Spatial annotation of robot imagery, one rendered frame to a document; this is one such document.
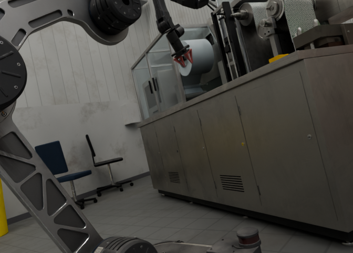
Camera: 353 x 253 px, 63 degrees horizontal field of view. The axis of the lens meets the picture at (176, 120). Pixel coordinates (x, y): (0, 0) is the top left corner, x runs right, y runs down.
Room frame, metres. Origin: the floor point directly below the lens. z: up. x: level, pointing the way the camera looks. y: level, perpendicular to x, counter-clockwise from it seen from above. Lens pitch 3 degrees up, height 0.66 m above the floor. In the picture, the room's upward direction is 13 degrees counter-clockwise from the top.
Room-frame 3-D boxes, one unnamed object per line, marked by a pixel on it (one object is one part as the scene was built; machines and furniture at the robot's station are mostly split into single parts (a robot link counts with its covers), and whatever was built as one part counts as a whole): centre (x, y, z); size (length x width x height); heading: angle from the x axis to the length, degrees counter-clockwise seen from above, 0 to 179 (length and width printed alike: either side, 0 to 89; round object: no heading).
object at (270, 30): (1.65, -0.65, 1.05); 0.06 x 0.05 x 0.31; 115
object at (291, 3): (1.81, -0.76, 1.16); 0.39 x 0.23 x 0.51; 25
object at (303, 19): (1.63, -0.84, 1.11); 0.23 x 0.01 x 0.18; 115
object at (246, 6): (1.92, -0.72, 1.34); 0.25 x 0.14 x 0.14; 115
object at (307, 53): (2.51, -0.34, 0.88); 2.52 x 0.66 x 0.04; 25
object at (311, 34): (1.54, -0.93, 1.00); 0.40 x 0.16 x 0.06; 115
